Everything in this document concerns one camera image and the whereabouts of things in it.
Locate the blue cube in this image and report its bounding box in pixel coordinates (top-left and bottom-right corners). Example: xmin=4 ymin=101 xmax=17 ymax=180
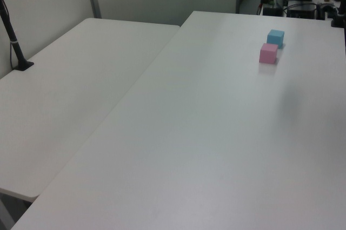
xmin=267 ymin=29 xmax=285 ymax=50

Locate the black table clamp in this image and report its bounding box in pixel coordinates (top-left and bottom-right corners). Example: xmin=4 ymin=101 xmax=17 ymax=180
xmin=330 ymin=0 xmax=346 ymax=28

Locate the black camera stand pole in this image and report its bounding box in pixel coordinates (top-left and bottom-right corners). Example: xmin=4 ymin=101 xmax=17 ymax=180
xmin=0 ymin=0 xmax=35 ymax=72

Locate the pink cube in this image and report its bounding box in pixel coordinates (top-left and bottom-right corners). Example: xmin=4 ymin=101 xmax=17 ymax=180
xmin=258 ymin=42 xmax=279 ymax=64

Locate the black electronics box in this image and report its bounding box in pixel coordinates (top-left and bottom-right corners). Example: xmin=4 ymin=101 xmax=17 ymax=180
xmin=287 ymin=3 xmax=317 ymax=20

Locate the white side table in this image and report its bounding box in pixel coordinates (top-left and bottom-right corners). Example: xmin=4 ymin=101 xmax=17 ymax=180
xmin=0 ymin=17 xmax=181 ymax=202

